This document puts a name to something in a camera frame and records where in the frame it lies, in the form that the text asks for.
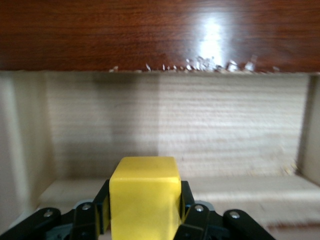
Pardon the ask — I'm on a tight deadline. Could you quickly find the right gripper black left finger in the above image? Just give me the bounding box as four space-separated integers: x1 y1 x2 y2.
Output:
0 179 111 240

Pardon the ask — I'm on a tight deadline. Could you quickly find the yellow block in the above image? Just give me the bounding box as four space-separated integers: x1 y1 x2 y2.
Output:
109 156 182 240

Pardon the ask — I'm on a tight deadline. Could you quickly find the dark brown wooden cabinet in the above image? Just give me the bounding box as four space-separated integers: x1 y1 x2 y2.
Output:
0 0 320 75

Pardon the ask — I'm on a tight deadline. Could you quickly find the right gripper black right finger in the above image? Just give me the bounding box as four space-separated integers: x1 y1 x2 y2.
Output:
174 180 276 240

